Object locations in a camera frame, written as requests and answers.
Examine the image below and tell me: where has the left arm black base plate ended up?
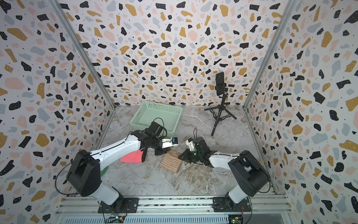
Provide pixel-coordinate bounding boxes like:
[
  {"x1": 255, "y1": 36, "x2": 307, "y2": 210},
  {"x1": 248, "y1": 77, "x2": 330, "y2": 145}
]
[{"x1": 98, "y1": 197, "x2": 139, "y2": 214}]

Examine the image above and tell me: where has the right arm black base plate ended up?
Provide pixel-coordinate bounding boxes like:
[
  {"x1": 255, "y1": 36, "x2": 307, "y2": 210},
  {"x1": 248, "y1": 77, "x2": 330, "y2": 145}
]
[{"x1": 212, "y1": 196, "x2": 252, "y2": 213}]

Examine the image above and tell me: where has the mint green plastic basket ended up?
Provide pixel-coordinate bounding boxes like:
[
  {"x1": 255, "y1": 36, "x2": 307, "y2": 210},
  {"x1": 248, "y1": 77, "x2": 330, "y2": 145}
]
[{"x1": 130, "y1": 101, "x2": 183, "y2": 137}]

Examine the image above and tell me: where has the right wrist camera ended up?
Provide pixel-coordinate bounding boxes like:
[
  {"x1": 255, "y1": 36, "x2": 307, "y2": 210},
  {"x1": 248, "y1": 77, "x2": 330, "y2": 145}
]
[{"x1": 185, "y1": 138, "x2": 196, "y2": 152}]

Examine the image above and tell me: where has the aluminium front rail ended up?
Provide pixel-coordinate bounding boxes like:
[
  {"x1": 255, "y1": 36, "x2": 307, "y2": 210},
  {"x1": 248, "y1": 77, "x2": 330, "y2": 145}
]
[{"x1": 54, "y1": 195, "x2": 295, "y2": 224}]

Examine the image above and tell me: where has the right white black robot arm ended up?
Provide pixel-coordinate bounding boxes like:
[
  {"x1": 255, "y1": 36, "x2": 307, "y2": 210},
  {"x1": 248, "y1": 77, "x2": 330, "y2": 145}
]
[{"x1": 178, "y1": 137, "x2": 270, "y2": 207}]

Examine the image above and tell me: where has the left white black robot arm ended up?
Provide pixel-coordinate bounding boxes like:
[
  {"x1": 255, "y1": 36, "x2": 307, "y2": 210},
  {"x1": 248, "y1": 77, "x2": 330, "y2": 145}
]
[{"x1": 66, "y1": 121, "x2": 178, "y2": 208}]

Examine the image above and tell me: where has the pink grey dishcloth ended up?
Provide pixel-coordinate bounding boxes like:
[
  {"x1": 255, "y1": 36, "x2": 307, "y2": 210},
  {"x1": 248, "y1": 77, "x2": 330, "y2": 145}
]
[{"x1": 120, "y1": 149, "x2": 147, "y2": 163}]

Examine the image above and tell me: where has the brown striped dishcloth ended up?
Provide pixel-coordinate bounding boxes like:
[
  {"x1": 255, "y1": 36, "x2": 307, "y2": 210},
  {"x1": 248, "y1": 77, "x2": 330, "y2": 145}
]
[{"x1": 160, "y1": 150, "x2": 183, "y2": 173}]

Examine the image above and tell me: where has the black smartphone on tripod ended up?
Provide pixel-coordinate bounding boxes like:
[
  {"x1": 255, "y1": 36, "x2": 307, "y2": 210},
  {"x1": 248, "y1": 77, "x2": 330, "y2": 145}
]
[{"x1": 215, "y1": 72, "x2": 226, "y2": 96}]

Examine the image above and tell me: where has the black tripod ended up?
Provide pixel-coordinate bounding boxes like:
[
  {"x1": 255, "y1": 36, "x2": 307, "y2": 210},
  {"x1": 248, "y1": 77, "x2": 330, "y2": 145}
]
[{"x1": 204, "y1": 93, "x2": 237, "y2": 136}]

